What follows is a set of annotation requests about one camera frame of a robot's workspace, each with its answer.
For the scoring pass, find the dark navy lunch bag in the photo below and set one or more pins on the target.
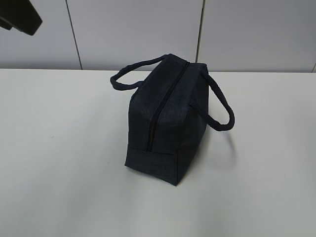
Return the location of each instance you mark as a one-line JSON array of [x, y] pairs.
[[174, 101]]

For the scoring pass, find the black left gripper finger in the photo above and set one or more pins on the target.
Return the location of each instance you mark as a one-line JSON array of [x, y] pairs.
[[19, 14]]

